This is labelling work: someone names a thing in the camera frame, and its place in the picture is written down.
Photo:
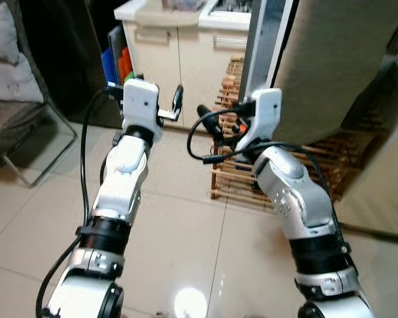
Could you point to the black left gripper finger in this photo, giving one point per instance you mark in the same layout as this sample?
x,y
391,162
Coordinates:
x,y
178,98

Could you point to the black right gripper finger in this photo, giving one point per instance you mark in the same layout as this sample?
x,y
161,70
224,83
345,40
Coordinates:
x,y
209,118

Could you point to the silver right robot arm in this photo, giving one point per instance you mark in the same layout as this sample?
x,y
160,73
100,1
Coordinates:
x,y
298,199

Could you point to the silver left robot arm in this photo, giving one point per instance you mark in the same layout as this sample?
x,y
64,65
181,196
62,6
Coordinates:
x,y
123,179

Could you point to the dark fridge door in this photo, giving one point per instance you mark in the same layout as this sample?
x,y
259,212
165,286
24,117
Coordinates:
x,y
262,40

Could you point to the wooden wine rack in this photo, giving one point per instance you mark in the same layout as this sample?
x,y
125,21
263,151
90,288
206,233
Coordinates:
x,y
232,175

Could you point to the green board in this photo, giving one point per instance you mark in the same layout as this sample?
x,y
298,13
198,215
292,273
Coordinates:
x,y
129,78

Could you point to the orange board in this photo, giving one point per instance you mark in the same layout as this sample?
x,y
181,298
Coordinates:
x,y
124,63

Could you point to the blue board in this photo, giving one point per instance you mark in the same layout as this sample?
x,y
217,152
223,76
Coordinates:
x,y
107,66

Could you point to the pale grey cushion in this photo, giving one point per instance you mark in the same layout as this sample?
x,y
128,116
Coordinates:
x,y
10,83

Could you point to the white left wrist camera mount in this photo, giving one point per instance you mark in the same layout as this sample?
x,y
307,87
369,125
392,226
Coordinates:
x,y
140,106

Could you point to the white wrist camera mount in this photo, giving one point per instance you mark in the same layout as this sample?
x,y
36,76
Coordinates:
x,y
265,112
140,106

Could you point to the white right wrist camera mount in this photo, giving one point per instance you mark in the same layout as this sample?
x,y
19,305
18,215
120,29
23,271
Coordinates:
x,y
265,112

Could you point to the brown metal frame chair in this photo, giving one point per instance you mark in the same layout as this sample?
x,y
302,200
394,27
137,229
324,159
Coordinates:
x,y
13,122

